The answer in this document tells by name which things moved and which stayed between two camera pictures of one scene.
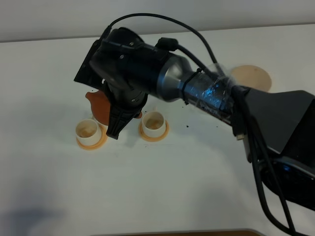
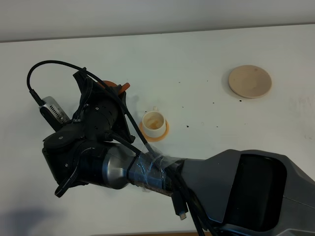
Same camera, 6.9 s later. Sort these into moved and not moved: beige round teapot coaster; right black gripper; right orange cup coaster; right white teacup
Moved: right black gripper
Not moved: right orange cup coaster; right white teacup; beige round teapot coaster
